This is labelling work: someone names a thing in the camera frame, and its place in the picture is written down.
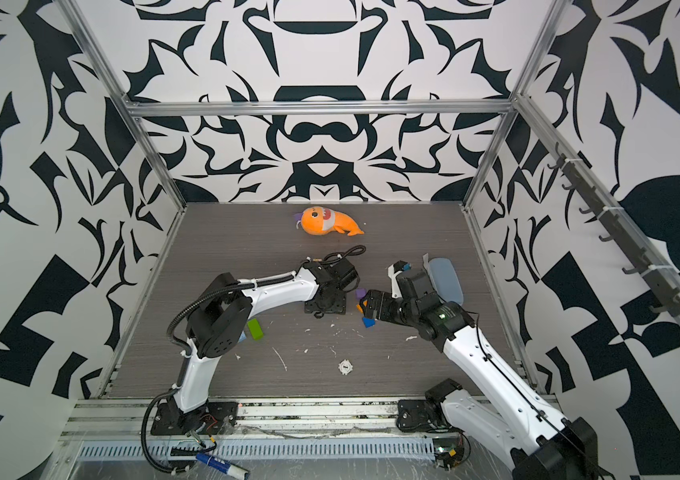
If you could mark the green wood block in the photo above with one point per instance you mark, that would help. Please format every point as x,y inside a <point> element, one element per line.
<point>255,329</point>

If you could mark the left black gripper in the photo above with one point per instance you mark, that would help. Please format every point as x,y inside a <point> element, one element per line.
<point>341,309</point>

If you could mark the grey blue pouch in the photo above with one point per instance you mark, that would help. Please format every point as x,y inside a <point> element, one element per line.
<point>444,278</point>

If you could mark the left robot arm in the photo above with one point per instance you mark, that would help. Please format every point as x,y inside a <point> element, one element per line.
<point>211,326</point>

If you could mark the small green circuit board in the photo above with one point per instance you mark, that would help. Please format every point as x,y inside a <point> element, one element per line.
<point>449,451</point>

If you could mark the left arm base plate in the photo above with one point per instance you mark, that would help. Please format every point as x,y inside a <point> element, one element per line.
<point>210,419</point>

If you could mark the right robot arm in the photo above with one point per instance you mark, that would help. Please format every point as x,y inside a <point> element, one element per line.
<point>532,437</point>

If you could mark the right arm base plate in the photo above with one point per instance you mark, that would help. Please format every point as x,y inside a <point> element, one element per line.
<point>420,416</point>

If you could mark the white gear shaped piece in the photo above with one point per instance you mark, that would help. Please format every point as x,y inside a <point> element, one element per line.
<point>345,367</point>

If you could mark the orange plush fish toy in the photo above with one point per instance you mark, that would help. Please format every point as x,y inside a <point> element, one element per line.
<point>320,221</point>

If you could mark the blue wood cube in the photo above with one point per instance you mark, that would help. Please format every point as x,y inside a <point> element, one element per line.
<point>368,322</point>

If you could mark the blue white marker pen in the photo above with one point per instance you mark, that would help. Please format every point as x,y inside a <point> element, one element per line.
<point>223,466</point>

